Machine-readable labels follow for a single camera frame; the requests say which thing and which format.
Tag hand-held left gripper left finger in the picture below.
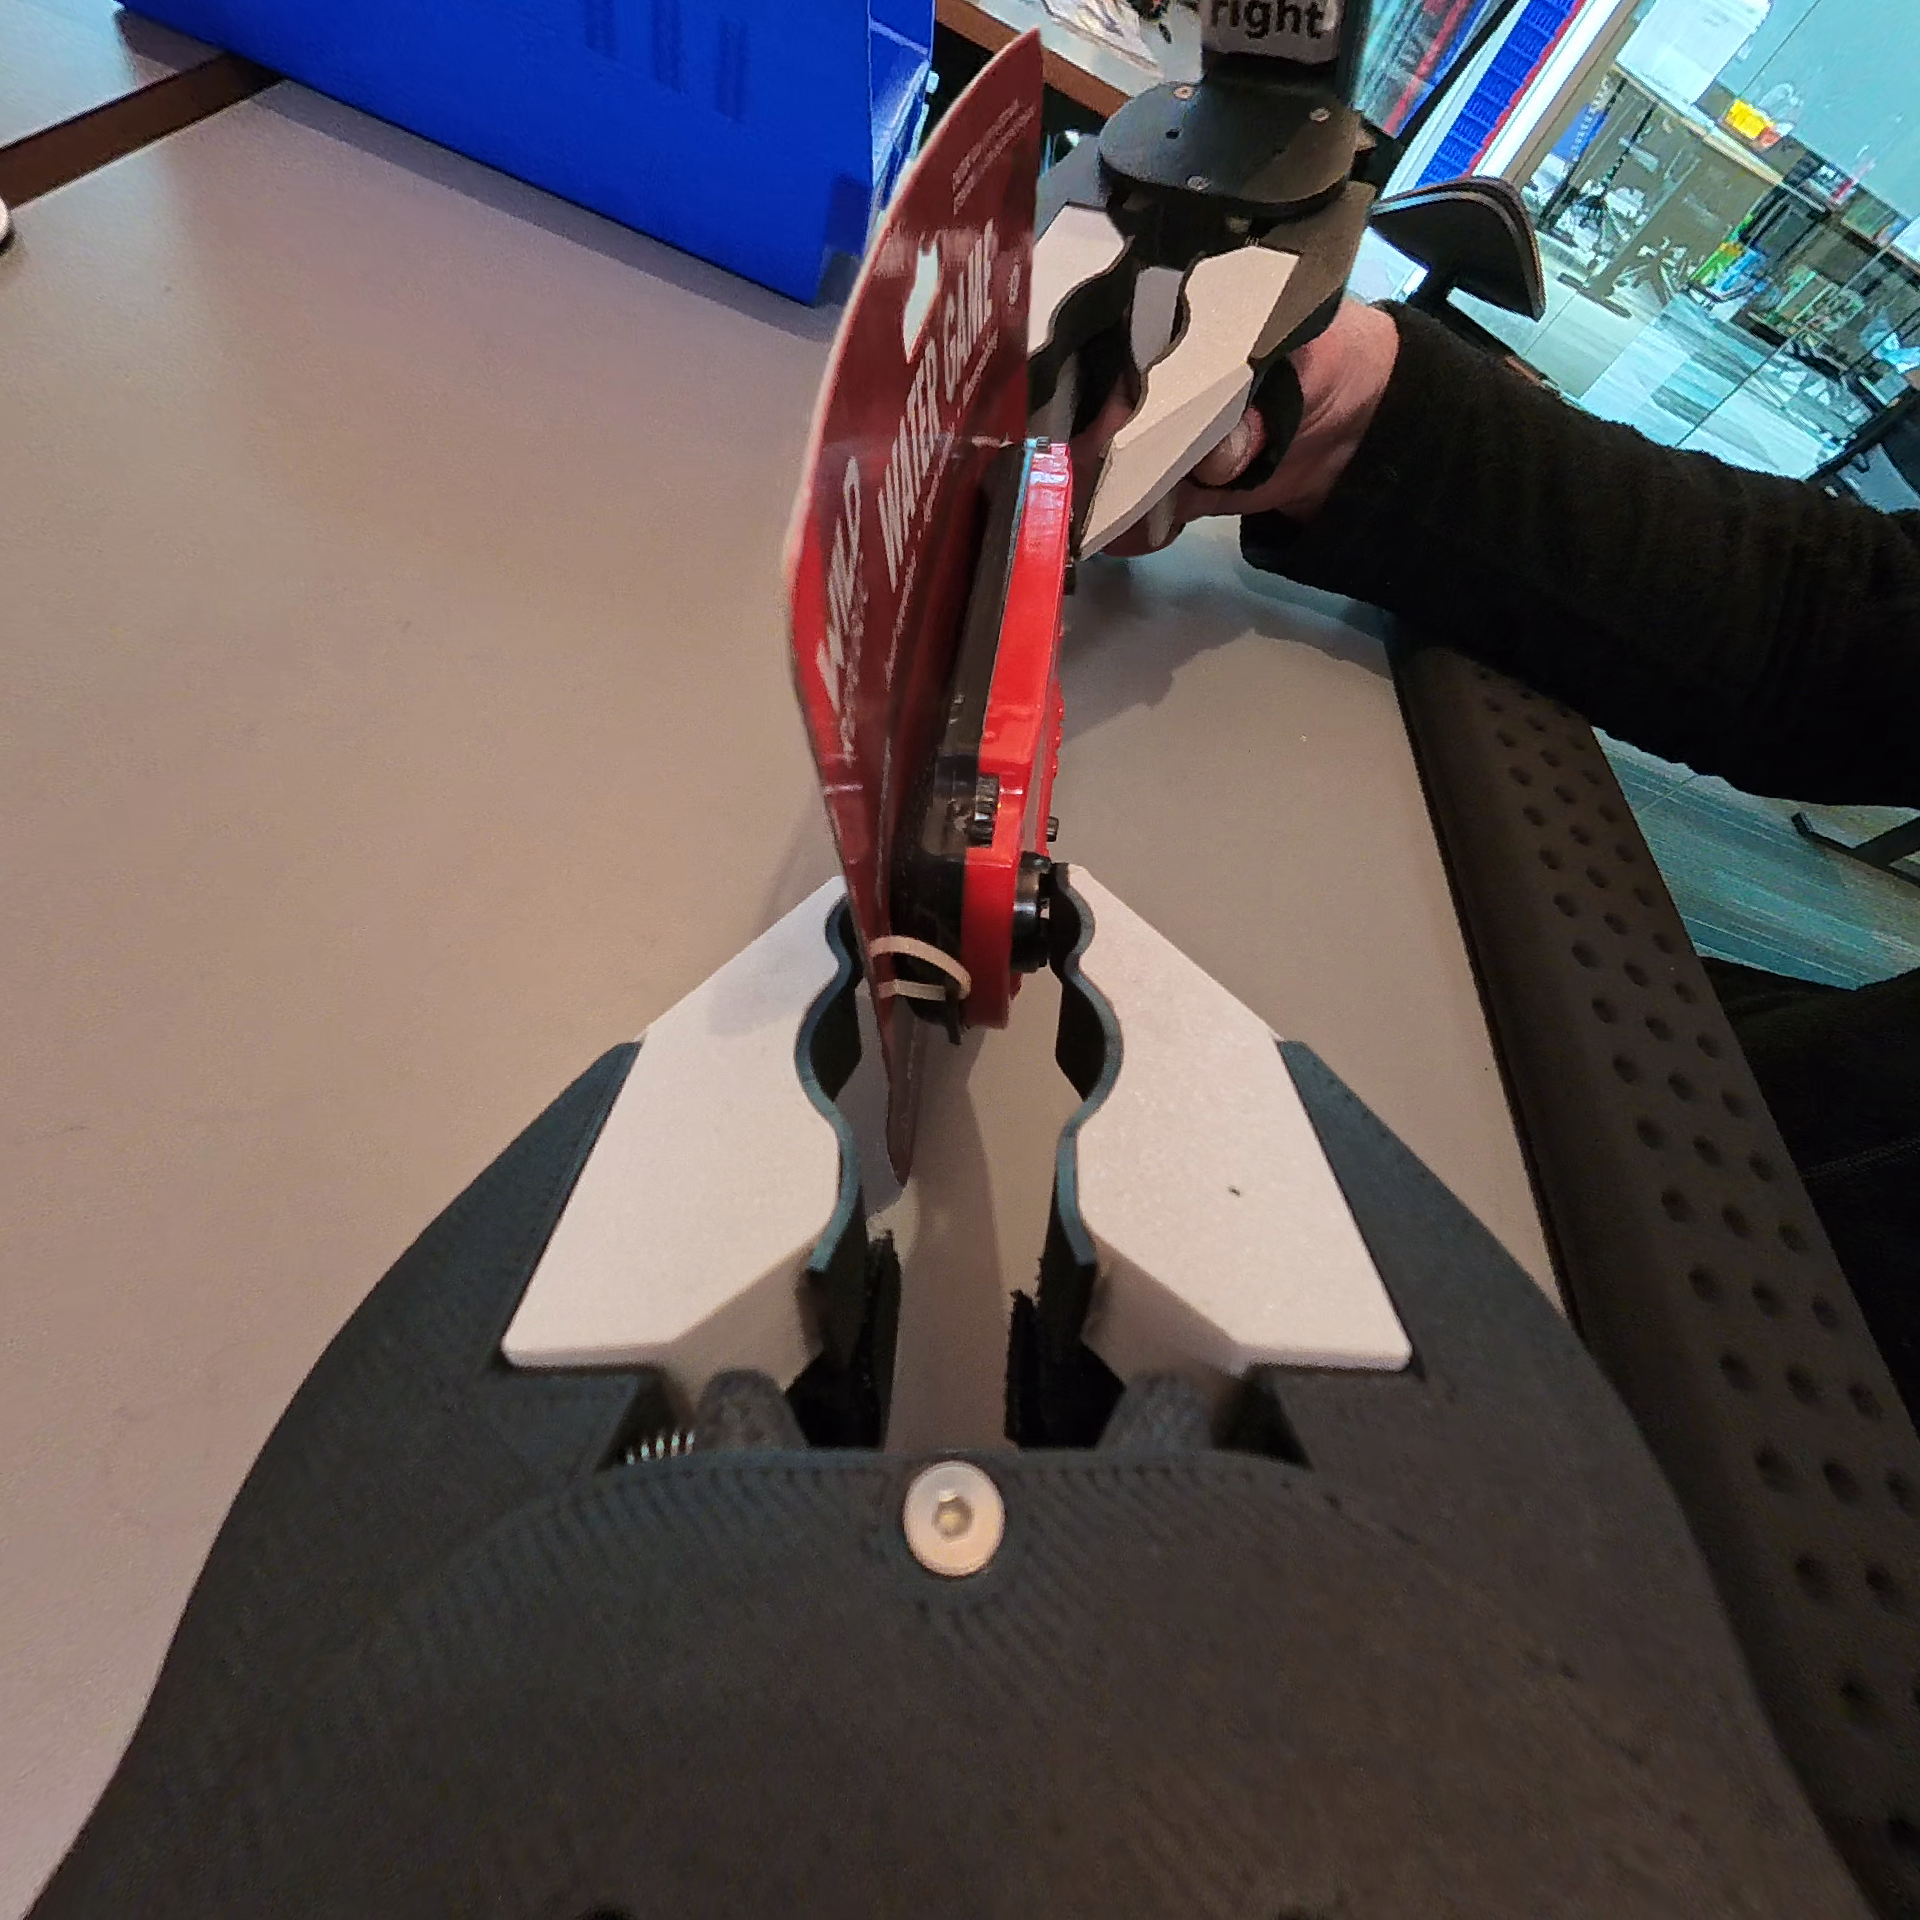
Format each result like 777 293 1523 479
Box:
502 875 902 1451

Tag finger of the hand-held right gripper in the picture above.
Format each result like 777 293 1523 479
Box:
1024 202 1191 453
1081 244 1308 560

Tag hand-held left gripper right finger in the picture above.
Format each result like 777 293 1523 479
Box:
1009 862 1416 1451

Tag red handheld toy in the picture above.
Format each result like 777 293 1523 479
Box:
783 26 1086 1188

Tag person's right forearm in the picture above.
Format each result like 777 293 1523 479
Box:
1242 301 1920 812

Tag person's right hand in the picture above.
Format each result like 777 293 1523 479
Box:
1106 301 1404 560

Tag black office chair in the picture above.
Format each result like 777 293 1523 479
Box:
1368 174 1551 325

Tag black perforated foam pad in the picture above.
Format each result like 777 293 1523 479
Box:
1392 644 1920 1914

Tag blue plastic bin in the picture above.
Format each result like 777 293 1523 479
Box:
116 0 936 313

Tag person's black clothing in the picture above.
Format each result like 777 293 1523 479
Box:
1702 961 1920 1353

